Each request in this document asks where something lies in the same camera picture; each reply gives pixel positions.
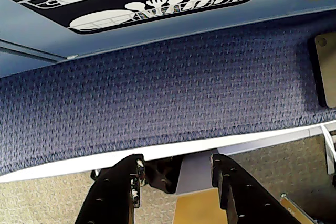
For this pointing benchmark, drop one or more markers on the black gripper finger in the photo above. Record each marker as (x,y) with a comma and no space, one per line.
(110,197)
(252,200)

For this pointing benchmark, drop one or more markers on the blue toy kitchen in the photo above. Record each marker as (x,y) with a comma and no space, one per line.
(26,64)

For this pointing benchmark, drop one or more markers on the blue dishwasher door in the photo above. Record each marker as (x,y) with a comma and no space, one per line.
(47,24)

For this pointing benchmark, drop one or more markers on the blue woven mat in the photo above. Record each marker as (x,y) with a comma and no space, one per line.
(168,98)

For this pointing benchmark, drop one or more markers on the light wooden board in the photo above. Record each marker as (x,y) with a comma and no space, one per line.
(328,72)

